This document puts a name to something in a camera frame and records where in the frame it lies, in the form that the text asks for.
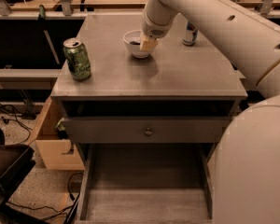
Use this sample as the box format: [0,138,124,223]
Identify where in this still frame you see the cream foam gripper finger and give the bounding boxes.
[140,34,158,51]

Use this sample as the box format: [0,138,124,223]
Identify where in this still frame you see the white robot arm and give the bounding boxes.
[142,0,280,224]

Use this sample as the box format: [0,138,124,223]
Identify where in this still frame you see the white ceramic bowl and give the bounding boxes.
[123,30,154,59]

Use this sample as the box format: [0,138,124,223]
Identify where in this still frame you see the grey cabinet with counter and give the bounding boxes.
[50,13,248,161]

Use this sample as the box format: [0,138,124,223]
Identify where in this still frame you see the blue silver energy can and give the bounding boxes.
[183,22,198,46]

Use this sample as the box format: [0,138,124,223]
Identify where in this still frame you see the green soda can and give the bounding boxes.
[63,38,91,81]

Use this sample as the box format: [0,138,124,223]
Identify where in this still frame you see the grey upper drawer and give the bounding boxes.
[63,118,230,144]

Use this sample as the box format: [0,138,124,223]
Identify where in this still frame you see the light wooden box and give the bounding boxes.
[31,97,84,171]

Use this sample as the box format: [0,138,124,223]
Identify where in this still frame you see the open lower drawer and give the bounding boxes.
[75,144,213,224]

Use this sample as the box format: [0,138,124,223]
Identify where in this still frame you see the black bin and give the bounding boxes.
[0,145,35,209]

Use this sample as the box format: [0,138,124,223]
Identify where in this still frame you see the green handled tool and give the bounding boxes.
[38,5,60,65]

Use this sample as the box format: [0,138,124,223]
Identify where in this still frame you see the black floor cables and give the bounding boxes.
[0,81,34,146]

